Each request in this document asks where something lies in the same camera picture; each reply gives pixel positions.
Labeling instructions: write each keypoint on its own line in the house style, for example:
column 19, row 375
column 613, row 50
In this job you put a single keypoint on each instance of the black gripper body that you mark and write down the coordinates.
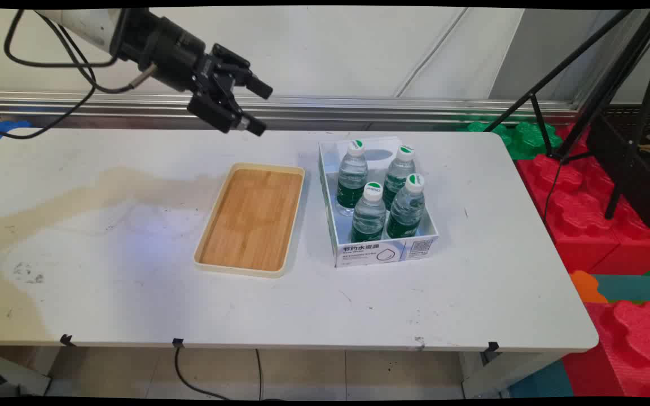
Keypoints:
column 170, row 51

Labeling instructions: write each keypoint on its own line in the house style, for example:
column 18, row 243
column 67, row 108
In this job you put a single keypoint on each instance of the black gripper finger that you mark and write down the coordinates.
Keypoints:
column 246, row 70
column 218, row 114

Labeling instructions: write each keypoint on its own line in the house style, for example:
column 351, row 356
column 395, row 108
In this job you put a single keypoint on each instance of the water bottle with green label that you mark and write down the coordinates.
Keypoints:
column 352, row 177
column 407, row 211
column 368, row 217
column 398, row 172

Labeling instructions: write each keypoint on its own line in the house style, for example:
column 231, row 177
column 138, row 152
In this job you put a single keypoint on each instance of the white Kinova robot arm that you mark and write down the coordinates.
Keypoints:
column 85, row 23

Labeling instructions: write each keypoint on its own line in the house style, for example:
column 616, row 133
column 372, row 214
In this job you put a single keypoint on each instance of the bamboo tray with cream rim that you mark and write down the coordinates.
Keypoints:
column 251, row 220

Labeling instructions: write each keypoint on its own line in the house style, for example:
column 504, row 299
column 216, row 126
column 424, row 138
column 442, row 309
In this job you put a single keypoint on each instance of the white printed cardboard box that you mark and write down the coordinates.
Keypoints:
column 384, row 251

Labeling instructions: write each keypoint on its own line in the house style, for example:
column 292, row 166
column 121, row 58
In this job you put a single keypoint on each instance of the green foam block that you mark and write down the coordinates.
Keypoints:
column 528, row 138

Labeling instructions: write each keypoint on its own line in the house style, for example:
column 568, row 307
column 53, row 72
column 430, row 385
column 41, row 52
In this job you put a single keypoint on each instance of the black tripod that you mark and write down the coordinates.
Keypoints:
column 598, row 96

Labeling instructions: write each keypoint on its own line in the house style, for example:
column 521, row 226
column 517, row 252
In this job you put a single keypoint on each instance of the large red foam block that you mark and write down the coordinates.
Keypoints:
column 579, row 220

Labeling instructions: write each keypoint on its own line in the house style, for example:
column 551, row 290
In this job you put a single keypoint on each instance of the white table leg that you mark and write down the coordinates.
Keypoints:
column 500, row 375

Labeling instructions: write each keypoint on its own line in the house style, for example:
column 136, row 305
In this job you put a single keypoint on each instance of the orange foam piece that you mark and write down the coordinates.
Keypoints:
column 586, row 286

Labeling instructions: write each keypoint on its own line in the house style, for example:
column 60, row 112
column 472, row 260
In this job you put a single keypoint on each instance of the black mesh panel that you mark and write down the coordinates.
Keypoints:
column 649, row 186

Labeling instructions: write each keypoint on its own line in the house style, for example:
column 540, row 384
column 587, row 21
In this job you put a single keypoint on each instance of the teal foam mat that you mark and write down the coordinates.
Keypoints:
column 635, row 287

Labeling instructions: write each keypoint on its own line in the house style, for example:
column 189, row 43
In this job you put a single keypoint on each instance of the aluminium wall rail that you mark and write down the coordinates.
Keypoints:
column 359, row 108

